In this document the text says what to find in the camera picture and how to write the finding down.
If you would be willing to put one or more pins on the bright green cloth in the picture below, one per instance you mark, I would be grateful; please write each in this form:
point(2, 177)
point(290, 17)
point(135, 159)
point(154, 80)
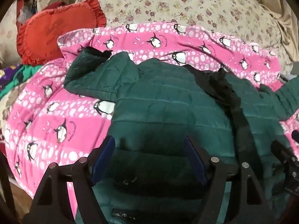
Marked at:
point(17, 78)

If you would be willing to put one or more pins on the purple cloth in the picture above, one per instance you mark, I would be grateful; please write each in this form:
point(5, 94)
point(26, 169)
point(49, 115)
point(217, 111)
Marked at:
point(8, 72)

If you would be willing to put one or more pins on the dark green quilted jacket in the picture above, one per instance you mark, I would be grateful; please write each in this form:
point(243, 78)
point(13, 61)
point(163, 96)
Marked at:
point(168, 102)

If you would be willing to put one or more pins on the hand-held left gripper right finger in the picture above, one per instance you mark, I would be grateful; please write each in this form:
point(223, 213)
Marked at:
point(192, 151)

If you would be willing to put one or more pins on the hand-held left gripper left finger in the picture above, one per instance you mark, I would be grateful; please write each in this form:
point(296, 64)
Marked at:
point(108, 149)

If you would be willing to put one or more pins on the grey cloth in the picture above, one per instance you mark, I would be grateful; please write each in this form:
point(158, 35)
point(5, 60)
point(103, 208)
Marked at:
point(288, 77)

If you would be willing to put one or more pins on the floral bed sheet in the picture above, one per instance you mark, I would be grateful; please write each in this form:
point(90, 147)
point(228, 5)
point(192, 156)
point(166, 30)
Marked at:
point(186, 2)

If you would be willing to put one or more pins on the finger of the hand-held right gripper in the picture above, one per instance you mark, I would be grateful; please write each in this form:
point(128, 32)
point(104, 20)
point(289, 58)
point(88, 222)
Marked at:
point(281, 150)

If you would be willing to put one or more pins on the beige curtain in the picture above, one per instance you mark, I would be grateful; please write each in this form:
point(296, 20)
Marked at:
point(278, 11)

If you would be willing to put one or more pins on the pink penguin print blanket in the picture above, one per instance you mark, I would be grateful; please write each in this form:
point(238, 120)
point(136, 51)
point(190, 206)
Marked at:
point(77, 121)

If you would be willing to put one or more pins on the red ruffled pillow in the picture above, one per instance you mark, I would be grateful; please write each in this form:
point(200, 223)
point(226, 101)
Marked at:
point(49, 32)

